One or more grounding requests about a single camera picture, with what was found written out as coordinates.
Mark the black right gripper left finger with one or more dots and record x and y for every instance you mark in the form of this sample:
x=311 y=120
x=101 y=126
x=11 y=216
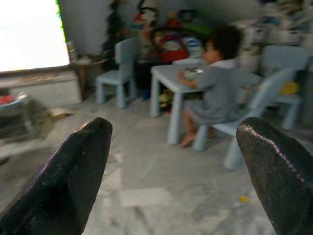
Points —
x=61 y=186

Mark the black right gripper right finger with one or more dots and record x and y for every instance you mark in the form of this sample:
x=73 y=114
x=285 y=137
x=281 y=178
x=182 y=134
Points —
x=281 y=176

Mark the small yellow floor item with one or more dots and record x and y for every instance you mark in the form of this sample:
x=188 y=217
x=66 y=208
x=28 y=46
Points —
x=242 y=199

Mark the yellow toy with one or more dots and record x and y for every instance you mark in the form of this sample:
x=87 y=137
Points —
x=290 y=88

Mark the light blue children's chair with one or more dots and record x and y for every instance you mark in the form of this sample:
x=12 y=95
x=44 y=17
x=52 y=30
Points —
x=274 y=83
x=124 y=56
x=286 y=56

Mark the basin with red items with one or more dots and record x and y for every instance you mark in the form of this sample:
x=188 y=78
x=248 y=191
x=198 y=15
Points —
x=12 y=105

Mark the child in grey dress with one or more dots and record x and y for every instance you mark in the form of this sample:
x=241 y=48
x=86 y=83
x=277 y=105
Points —
x=220 y=93

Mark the small blue item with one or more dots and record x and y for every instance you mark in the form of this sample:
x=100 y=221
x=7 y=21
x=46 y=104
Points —
x=146 y=95

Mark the small wooden side table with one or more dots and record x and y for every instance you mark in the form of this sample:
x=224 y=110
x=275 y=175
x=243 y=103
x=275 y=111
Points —
x=85 y=62

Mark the colourful toy pile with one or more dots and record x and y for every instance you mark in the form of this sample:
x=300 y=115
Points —
x=166 y=100

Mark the bowl of food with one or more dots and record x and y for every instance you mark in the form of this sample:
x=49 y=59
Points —
x=193 y=73

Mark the cluttered storage shelf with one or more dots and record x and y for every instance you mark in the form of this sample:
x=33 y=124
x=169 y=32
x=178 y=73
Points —
x=281 y=29

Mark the light blue children's table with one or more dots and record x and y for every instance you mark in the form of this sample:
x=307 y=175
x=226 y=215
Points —
x=166 y=73

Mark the bright window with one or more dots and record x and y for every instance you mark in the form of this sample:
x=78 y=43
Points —
x=29 y=31

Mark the red bag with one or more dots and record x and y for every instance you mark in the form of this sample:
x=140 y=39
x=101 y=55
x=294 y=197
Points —
x=173 y=52

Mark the dark green artificial tree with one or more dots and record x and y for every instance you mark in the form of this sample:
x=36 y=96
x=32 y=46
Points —
x=115 y=29

